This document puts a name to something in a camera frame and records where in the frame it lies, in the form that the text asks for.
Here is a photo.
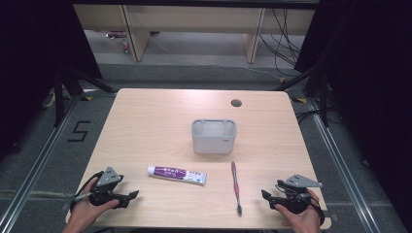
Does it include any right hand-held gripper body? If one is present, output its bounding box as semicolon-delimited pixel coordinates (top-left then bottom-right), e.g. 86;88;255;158
272;174;322;216

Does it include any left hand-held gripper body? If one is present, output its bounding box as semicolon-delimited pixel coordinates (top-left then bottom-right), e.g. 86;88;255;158
88;166;131;209

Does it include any pink toothbrush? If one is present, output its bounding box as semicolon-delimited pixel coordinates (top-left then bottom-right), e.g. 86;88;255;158
230;160;244;217

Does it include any grey toothbrush holder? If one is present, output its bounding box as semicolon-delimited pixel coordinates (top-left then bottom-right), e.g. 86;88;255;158
190;118;238;155

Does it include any person's right hand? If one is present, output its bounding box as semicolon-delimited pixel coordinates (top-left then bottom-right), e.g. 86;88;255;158
274;188;323;233

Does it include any person's left hand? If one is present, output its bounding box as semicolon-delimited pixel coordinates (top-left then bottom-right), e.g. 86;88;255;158
68;178;120;228

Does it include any white and purple toothpaste tube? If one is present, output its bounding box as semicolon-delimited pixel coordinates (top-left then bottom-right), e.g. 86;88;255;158
147;165;208;186

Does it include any black metal stand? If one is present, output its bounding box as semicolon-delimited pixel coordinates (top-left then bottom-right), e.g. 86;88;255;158
52;63;119;128
273;63;330;128

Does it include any black curtain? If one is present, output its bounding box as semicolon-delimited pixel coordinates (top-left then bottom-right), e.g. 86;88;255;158
293;0;412;227
0;0;104;161

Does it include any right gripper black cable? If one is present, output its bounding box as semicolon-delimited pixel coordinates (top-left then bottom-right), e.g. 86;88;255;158
309;195;326;227

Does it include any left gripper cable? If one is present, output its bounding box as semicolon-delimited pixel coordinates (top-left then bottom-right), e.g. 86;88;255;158
0;170;105;208

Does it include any aluminium floor rail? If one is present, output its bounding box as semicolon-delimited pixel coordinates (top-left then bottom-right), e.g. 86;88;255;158
0;93;83;233
305;96;381;233

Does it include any bundle of black cables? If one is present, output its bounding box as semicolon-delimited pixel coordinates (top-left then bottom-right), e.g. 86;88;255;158
257;8;306;78

